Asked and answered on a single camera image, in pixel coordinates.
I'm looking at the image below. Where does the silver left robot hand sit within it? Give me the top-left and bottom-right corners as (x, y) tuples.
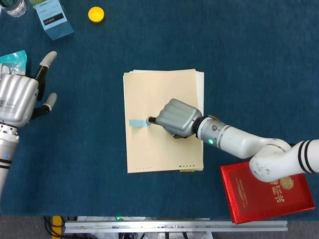
(0, 51), (58, 128)

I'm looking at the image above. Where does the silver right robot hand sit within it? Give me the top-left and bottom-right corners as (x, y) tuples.
(148, 98), (203, 139)

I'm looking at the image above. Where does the pale yellow paper stack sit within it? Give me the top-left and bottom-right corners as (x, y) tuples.
(123, 69), (205, 174)

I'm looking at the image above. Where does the teal plastic snack bag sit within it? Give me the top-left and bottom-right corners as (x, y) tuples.
(0, 50), (27, 77)

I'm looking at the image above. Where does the blue cardboard carton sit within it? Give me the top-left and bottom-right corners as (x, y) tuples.
(34, 0), (75, 41)

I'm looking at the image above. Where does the dark blue table cloth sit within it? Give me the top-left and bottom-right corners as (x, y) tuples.
(0, 0), (319, 222)

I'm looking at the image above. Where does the clear glass cup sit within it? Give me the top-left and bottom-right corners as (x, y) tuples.
(0, 0), (27, 17)

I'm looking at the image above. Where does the red certificate folder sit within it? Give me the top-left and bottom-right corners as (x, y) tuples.
(219, 161), (316, 225)

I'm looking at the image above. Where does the yellow bottle cap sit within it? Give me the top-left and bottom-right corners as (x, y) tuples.
(88, 6), (105, 23)

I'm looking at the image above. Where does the aluminium profile rail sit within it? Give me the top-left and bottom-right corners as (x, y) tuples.
(64, 220), (289, 234)

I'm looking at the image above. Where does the black cable bundle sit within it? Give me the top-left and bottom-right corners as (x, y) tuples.
(43, 216), (54, 237)

